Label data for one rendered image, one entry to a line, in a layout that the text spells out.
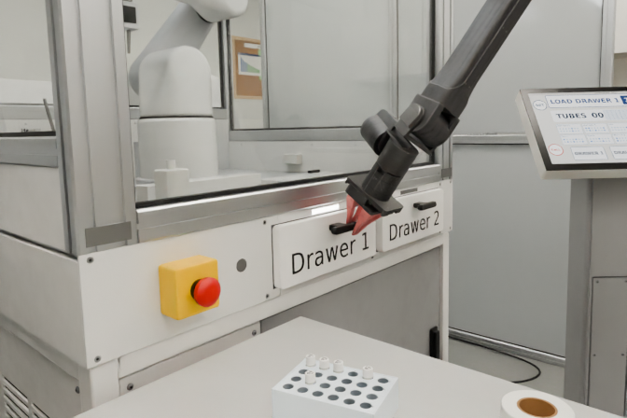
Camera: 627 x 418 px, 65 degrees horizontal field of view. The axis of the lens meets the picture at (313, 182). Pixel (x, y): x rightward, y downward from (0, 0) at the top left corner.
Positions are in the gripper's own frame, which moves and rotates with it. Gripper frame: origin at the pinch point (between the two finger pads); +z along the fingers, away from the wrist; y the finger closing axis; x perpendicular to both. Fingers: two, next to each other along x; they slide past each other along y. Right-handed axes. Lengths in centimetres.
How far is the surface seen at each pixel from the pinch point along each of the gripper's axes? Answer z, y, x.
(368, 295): 17.8, -5.7, -13.3
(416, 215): 2.6, 0.8, -29.1
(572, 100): -32, 2, -91
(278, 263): 4.9, 0.6, 17.2
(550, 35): -43, 40, -157
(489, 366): 86, -31, -138
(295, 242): 2.1, 1.9, 13.4
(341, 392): -4.4, -24.7, 34.1
